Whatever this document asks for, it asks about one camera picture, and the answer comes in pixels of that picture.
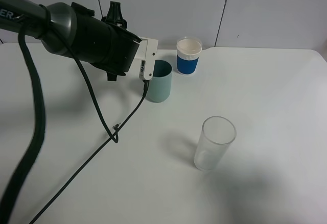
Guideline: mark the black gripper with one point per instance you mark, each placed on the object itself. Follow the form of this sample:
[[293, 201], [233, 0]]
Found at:
[[105, 43]]

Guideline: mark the teal plastic cup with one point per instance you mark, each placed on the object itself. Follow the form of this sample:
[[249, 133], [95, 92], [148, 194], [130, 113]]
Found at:
[[160, 85]]

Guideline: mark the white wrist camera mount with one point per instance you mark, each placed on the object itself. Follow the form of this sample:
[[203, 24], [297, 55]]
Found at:
[[146, 53]]

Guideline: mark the blue and white paper cup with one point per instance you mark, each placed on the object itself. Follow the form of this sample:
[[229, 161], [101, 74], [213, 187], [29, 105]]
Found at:
[[188, 53]]

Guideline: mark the clear drinking glass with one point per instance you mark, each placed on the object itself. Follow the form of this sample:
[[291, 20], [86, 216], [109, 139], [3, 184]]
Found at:
[[217, 134]]

